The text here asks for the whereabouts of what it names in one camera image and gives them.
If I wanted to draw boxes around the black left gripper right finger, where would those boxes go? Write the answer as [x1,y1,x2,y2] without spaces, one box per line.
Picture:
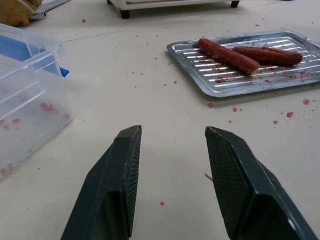
[204,126,319,240]

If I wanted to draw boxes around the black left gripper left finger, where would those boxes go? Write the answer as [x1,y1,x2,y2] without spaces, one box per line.
[60,125,143,240]

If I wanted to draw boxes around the clear plastic storage box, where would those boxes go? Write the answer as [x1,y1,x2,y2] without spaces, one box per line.
[0,22,74,183]

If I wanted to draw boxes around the silver ribbed baking tray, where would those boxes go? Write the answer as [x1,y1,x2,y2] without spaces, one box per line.
[166,30,320,98]

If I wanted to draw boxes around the long red sausage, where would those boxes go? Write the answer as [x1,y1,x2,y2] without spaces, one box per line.
[196,38,261,75]

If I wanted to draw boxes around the blue plastic lid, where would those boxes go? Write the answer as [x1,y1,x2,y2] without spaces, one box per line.
[0,34,70,78]

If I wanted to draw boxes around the silver metal tongs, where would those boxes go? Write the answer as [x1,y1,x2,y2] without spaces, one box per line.
[29,0,72,21]

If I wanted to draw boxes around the white toaster oven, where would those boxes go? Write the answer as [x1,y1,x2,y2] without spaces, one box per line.
[106,0,240,19]

